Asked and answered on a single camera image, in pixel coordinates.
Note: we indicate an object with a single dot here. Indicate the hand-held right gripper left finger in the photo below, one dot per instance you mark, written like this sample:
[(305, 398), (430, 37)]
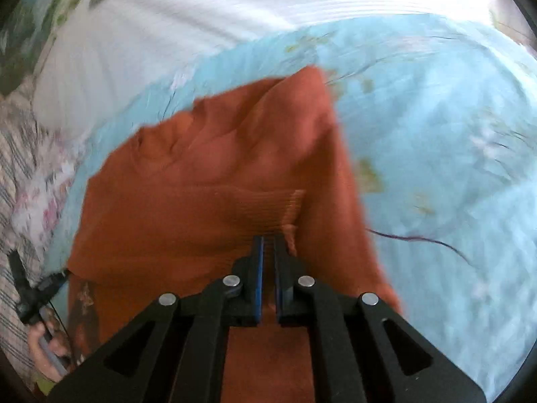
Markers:
[(257, 285)]

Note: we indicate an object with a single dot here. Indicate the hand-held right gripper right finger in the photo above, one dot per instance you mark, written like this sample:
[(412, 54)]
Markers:
[(278, 285)]

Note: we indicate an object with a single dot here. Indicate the orange knit sweater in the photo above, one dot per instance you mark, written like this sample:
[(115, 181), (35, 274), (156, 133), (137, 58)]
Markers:
[(188, 176)]

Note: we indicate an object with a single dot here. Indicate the person's left hand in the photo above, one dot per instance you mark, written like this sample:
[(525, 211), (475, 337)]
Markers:
[(52, 357)]

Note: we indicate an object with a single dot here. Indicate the plaid floral quilt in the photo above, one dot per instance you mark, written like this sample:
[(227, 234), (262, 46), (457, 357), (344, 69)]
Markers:
[(29, 176)]

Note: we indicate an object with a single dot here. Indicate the light blue floral bedsheet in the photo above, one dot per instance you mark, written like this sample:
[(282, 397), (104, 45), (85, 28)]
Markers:
[(440, 176)]

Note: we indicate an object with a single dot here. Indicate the green leaf print cloth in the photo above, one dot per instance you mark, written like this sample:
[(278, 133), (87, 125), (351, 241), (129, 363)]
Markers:
[(40, 29)]

